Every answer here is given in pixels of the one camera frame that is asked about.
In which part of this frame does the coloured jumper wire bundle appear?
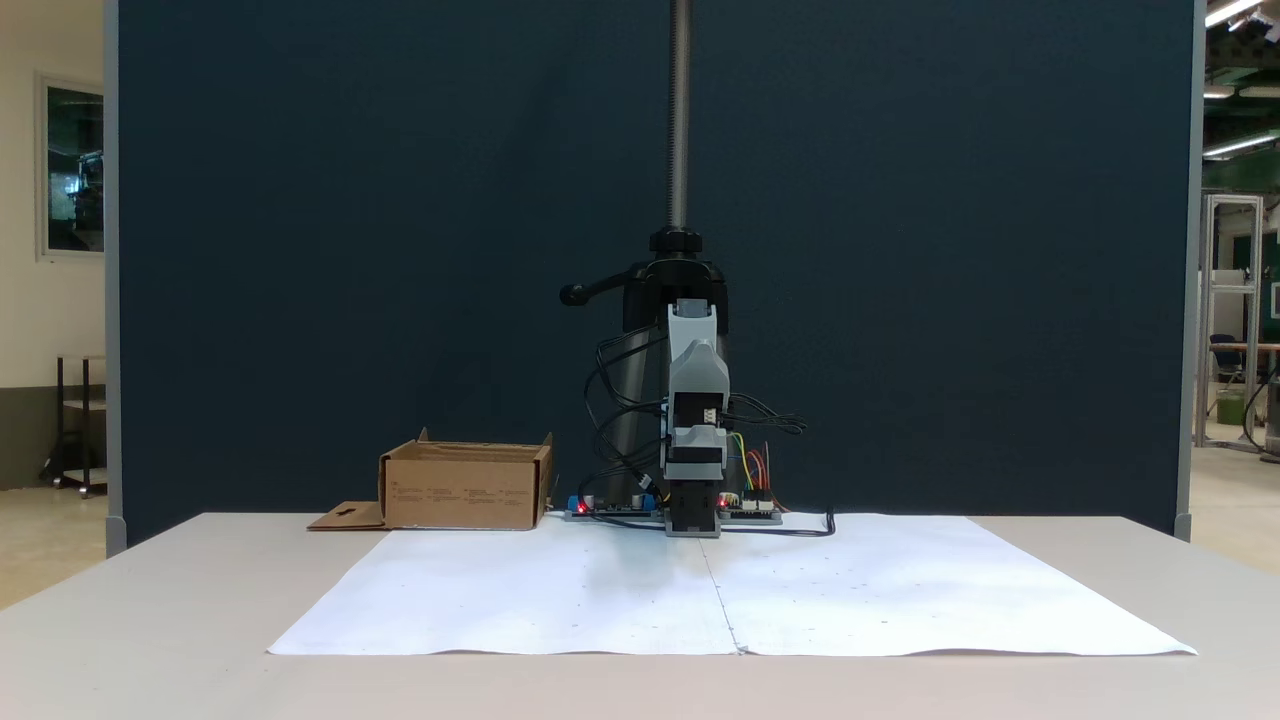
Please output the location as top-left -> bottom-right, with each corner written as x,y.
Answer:
730,430 -> 779,499

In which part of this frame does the black tripod with metal column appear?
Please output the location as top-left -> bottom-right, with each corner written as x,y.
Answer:
558,0 -> 736,506

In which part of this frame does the dark blue partition panel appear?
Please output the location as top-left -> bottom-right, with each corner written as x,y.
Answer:
105,0 -> 1206,546

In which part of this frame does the blue circuit board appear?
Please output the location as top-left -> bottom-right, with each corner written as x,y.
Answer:
565,490 -> 663,522

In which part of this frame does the brown cardboard box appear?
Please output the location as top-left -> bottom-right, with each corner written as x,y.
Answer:
308,428 -> 554,532

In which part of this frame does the black cable on table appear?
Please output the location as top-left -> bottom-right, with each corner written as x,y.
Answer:
720,508 -> 837,539

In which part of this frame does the black shelf cart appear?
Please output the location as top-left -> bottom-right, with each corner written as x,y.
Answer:
40,355 -> 108,499

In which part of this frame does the framed wall window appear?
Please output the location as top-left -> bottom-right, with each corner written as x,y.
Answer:
37,72 -> 106,263

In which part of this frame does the white paper sheet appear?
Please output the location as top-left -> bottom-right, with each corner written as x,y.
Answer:
268,520 -> 741,657
700,513 -> 1198,658

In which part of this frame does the black arm wire bundle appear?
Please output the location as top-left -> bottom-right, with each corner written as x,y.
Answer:
582,395 -> 669,501
594,328 -> 669,411
728,393 -> 807,437

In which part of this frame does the circuit board with jumper wires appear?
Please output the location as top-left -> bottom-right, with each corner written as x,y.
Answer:
720,490 -> 783,524

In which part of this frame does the aluminium frame rack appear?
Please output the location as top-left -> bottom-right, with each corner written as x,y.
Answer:
1195,193 -> 1266,451

